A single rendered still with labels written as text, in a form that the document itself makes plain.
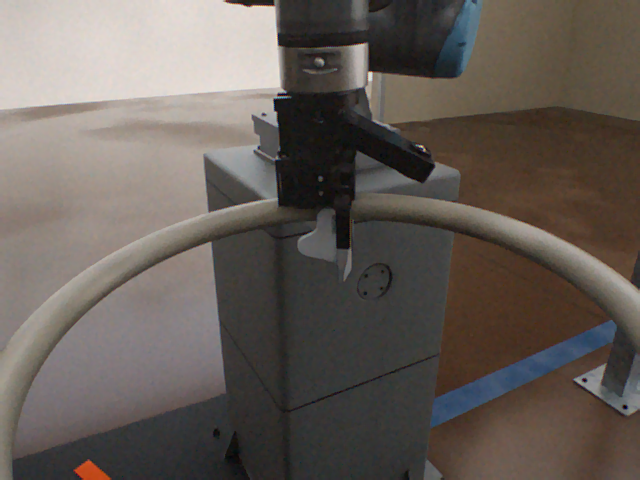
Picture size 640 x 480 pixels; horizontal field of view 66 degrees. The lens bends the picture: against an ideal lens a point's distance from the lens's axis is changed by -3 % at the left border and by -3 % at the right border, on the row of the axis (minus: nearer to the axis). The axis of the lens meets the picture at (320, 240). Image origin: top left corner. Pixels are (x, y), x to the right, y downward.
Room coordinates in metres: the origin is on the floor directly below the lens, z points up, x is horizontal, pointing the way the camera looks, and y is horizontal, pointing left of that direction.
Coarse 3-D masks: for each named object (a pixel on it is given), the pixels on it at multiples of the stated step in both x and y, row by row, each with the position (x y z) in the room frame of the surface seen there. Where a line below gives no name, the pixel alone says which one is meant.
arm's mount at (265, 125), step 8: (256, 120) 1.05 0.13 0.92; (264, 120) 1.02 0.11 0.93; (272, 120) 1.02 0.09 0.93; (256, 128) 1.06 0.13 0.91; (264, 128) 1.02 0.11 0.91; (272, 128) 0.98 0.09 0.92; (392, 128) 0.99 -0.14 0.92; (264, 136) 1.02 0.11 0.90; (272, 136) 0.99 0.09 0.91; (264, 144) 1.03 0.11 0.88; (272, 144) 0.99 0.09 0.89; (256, 152) 1.06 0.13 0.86; (264, 152) 1.03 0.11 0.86; (272, 152) 0.99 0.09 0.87; (360, 152) 0.95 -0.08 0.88; (272, 160) 0.99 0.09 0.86; (360, 160) 0.95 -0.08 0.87; (368, 160) 0.96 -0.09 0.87; (360, 168) 0.94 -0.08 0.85; (368, 168) 0.95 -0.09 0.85
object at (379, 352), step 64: (256, 192) 0.82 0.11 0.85; (384, 192) 0.85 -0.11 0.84; (448, 192) 0.93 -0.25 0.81; (256, 256) 0.83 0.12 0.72; (384, 256) 0.86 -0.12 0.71; (448, 256) 0.94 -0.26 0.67; (256, 320) 0.85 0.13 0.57; (320, 320) 0.79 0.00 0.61; (384, 320) 0.86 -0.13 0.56; (256, 384) 0.87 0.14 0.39; (320, 384) 0.79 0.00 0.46; (384, 384) 0.87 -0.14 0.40; (256, 448) 0.90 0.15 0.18; (320, 448) 0.79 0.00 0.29; (384, 448) 0.87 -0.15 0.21
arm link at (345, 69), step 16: (288, 48) 0.50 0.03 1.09; (304, 48) 0.49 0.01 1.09; (320, 48) 0.49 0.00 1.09; (336, 48) 0.49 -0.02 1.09; (352, 48) 0.50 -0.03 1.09; (288, 64) 0.50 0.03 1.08; (304, 64) 0.50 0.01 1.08; (320, 64) 0.48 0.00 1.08; (336, 64) 0.49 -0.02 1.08; (352, 64) 0.50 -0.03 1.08; (288, 80) 0.51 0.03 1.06; (304, 80) 0.50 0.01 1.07; (320, 80) 0.49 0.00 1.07; (336, 80) 0.49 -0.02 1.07; (352, 80) 0.50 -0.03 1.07; (304, 96) 0.51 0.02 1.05; (320, 96) 0.51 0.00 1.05
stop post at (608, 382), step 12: (636, 264) 1.32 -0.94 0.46; (636, 276) 1.31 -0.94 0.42; (624, 336) 1.30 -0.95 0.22; (612, 348) 1.32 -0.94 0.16; (624, 348) 1.29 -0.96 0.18; (612, 360) 1.31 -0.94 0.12; (624, 360) 1.28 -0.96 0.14; (636, 360) 1.26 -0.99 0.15; (588, 372) 1.39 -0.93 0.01; (600, 372) 1.38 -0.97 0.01; (612, 372) 1.30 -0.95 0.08; (624, 372) 1.27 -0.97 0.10; (636, 372) 1.27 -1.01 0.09; (588, 384) 1.32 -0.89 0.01; (600, 384) 1.32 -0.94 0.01; (612, 384) 1.29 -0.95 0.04; (624, 384) 1.26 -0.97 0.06; (636, 384) 1.29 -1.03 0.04; (600, 396) 1.26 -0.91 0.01; (612, 396) 1.26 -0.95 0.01; (624, 396) 1.26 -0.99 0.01; (636, 396) 1.26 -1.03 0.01; (624, 408) 1.20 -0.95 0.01; (636, 408) 1.20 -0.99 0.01
